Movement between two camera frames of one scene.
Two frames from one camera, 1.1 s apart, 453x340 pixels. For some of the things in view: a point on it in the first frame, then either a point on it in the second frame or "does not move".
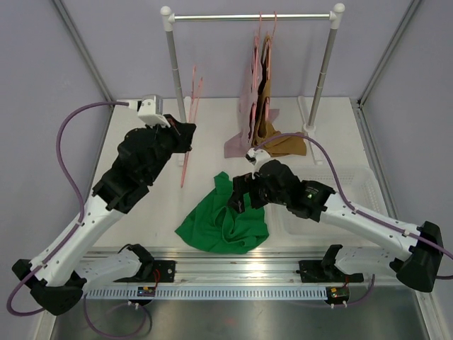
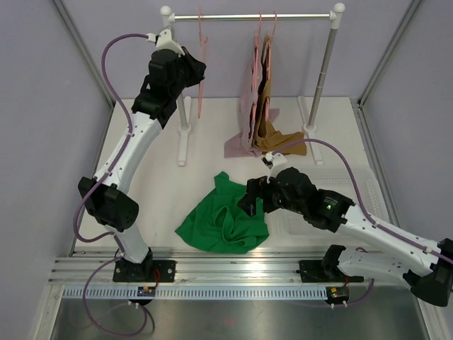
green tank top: (214, 224) does not move
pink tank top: (237, 145) does not move
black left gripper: (182, 133) to (195, 67)
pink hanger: (192, 117) to (202, 49)
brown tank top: (265, 134) does not move
